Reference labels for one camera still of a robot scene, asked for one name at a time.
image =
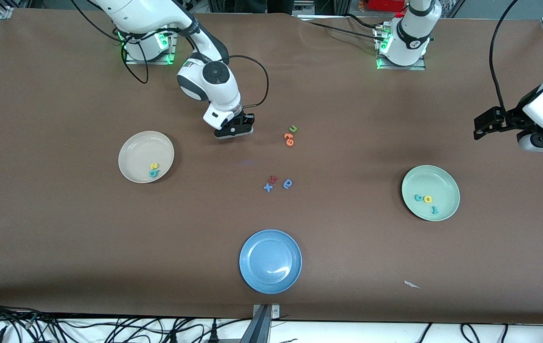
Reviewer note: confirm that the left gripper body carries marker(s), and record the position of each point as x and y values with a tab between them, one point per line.
511	118

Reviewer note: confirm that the teal foam letter p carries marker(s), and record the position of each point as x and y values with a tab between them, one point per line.
154	174

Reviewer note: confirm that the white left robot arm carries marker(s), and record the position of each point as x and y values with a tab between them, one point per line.
409	38

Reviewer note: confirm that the blue foam letter a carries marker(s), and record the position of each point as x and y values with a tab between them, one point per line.
288	183

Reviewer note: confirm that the green plate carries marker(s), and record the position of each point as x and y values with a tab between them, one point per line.
443	183

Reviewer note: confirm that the beige plate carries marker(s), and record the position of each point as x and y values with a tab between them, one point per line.
140	152

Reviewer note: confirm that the blue plate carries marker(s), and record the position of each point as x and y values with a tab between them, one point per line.
271	262

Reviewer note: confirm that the red box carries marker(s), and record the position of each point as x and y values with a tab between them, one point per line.
385	5

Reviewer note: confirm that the white paper scrap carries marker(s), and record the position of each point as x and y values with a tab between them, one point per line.
412	285

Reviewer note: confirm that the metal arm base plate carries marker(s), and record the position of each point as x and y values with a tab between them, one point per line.
133	62
395	67

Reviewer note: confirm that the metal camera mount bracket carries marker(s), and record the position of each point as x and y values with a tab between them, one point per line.
266	312

